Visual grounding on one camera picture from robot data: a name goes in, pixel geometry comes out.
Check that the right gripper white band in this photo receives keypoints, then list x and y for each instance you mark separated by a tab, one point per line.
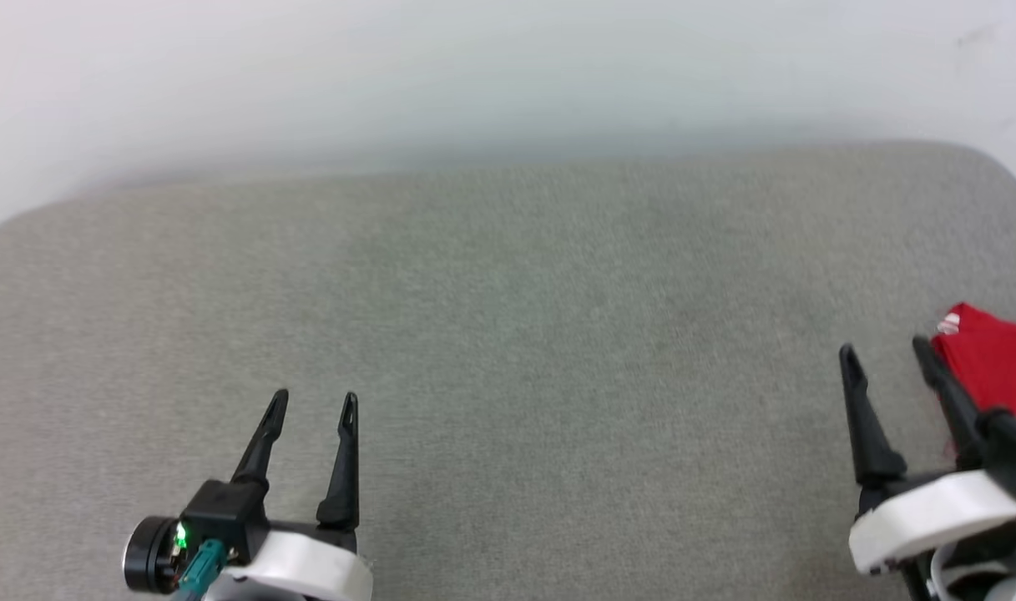
933	509

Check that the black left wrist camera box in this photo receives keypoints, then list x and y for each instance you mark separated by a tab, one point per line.
190	534

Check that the red white sports jersey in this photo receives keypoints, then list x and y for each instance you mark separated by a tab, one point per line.
996	359

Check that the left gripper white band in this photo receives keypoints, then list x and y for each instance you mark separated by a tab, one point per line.
307	563

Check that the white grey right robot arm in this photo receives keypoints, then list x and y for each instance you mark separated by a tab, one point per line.
988	576

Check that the grey fabric sofa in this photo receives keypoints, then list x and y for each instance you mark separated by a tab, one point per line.
516	351

